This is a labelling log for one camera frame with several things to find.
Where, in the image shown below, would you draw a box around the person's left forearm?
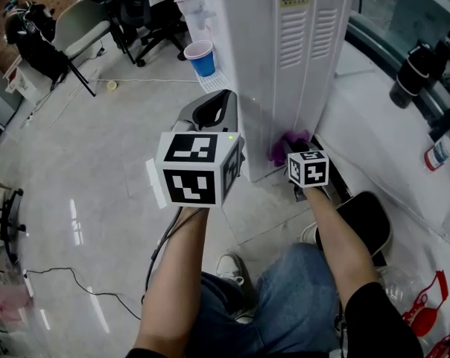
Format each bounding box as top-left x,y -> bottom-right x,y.
130,206 -> 209,354

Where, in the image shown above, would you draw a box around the clear plastic bag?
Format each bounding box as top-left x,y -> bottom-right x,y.
375,265 -> 423,326

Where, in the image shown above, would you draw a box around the person's white shoe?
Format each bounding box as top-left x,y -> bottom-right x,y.
298,222 -> 319,244
216,252 -> 246,286

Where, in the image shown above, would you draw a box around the pink cloth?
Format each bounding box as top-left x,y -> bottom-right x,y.
0,268 -> 34,322

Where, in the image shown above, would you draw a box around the person's white left shoe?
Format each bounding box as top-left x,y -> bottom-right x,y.
216,252 -> 246,286

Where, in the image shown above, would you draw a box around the white floor cable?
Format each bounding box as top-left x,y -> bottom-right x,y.
19,69 -> 200,130

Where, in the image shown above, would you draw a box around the person's right forearm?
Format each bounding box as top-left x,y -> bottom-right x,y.
305,185 -> 383,313

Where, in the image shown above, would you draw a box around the black floor cable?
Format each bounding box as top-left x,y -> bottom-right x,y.
23,267 -> 142,321

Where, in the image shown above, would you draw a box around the grey-green office chair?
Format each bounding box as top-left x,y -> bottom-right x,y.
51,0 -> 136,66

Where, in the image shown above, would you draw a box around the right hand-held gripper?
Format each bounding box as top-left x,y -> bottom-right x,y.
283,142 -> 330,203

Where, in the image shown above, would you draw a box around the black round stool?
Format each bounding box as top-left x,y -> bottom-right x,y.
315,191 -> 393,257

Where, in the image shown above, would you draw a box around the purple cloth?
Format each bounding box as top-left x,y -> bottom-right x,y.
268,129 -> 311,167

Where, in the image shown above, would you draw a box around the white water dispenser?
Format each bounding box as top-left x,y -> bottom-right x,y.
171,0 -> 356,183

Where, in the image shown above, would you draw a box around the blue paper cup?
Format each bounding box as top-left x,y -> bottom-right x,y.
183,40 -> 216,78

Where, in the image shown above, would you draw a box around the black tripod with bags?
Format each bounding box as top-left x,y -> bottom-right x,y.
3,0 -> 98,98

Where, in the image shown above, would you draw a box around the black chair base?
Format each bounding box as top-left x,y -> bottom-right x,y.
0,177 -> 28,264

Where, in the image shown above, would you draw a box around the person's blue jeans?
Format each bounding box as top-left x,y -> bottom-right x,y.
180,242 -> 346,358

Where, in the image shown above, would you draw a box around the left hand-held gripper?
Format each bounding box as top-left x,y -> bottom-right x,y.
154,89 -> 246,210

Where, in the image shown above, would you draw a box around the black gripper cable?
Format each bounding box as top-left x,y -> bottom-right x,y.
141,207 -> 206,305

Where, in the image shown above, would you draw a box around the clear plastic bottle red cap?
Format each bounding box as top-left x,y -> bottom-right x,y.
424,124 -> 450,171

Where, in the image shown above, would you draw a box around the black camera lens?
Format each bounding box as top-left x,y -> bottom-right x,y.
389,43 -> 433,109

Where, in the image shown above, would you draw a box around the person's white right shoe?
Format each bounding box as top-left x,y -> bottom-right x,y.
298,222 -> 319,244

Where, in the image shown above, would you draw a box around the black office chair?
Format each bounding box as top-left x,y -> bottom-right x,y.
90,0 -> 191,68

